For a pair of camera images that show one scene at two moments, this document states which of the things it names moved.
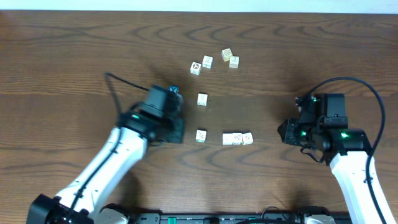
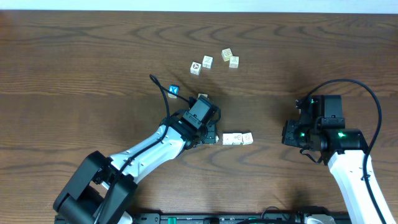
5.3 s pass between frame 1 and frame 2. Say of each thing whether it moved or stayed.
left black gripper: moved
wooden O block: stayed
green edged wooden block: stayed
